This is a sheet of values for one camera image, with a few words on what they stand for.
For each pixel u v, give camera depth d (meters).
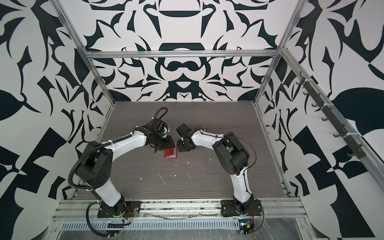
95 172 0.46
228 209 0.74
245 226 0.71
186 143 0.70
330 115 0.55
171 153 0.89
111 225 0.73
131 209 0.74
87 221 0.69
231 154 0.52
